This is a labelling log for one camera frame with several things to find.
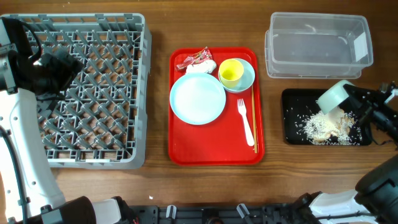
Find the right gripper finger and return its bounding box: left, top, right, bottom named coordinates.
left=349, top=98, right=368, bottom=123
left=343, top=84, right=373, bottom=107

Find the mint green bowl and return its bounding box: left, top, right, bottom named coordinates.
left=317, top=80, right=353, bottom=114

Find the rice food waste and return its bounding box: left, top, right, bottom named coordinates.
left=286, top=107, right=363, bottom=146

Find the yellow plastic cup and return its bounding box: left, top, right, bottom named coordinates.
left=219, top=58, right=244, bottom=88

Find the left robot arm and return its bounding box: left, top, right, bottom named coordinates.
left=1, top=17, right=140, bottom=223

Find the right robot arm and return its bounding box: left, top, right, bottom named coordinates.
left=291, top=80, right=397, bottom=223

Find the black waste tray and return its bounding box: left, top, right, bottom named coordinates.
left=280, top=88, right=373, bottom=147

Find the grey dishwasher rack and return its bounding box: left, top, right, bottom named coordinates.
left=1, top=13, right=152, bottom=169

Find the clear plastic bin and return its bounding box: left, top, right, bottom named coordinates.
left=264, top=12, right=374, bottom=79

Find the wooden chopstick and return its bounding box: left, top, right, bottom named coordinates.
left=251, top=85, right=258, bottom=154

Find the small light blue plate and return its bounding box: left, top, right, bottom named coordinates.
left=218, top=58, right=256, bottom=93

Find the white plastic fork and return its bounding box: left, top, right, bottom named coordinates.
left=238, top=98, right=254, bottom=146

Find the red plastic tray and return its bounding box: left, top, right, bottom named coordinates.
left=168, top=47, right=266, bottom=166

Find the large light blue plate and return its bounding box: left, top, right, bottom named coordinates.
left=169, top=73, right=226, bottom=125

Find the crumpled white napkin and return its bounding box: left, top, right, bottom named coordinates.
left=186, top=60, right=216, bottom=74

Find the red snack wrapper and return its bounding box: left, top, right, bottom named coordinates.
left=175, top=47, right=213, bottom=70

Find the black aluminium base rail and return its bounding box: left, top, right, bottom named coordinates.
left=131, top=203, right=302, bottom=224

